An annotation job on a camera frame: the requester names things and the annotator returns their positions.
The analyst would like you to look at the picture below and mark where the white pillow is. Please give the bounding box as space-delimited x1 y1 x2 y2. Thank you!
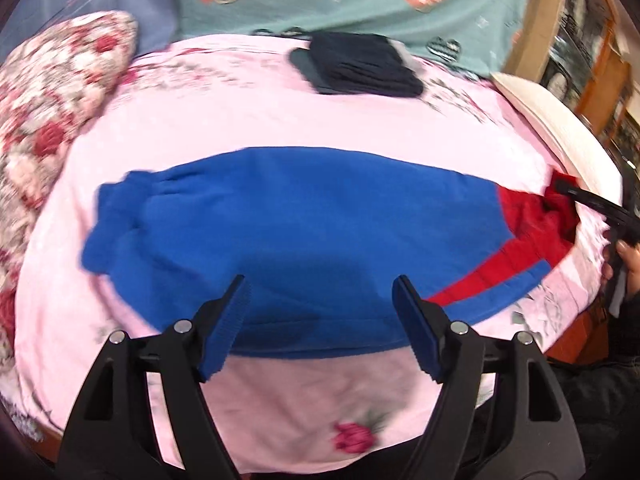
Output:
491 72 627 211

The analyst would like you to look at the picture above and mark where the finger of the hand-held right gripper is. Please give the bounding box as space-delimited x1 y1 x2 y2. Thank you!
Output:
550 174 634 226

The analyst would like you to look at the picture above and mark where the blue and red sweater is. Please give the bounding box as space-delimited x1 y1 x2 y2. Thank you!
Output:
82 146 582 361

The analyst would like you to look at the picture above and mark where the blue-grey striped pillow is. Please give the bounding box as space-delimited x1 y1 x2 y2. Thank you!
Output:
0 0 183 68

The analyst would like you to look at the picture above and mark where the pink floral bed sheet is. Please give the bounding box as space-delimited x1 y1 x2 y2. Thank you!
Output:
14 34 608 476

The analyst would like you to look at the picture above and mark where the wooden shelf unit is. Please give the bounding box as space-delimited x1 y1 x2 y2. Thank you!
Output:
502 0 640 171

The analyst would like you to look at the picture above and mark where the red floral quilt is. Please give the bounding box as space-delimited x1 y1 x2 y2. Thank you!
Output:
0 10 140 361

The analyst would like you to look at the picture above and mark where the dark folded garment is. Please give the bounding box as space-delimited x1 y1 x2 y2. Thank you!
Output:
290 31 426 97

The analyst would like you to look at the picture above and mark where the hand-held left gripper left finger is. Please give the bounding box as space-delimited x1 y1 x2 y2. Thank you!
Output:
56 275 251 480

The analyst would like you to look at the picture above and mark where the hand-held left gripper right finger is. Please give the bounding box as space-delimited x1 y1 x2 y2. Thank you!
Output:
392 275 587 480

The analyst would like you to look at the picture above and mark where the person's dark clothing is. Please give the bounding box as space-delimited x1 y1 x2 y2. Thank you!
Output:
545 295 640 480

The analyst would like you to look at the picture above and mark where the person's right hand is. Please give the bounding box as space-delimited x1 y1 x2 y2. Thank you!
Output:
600 238 640 291

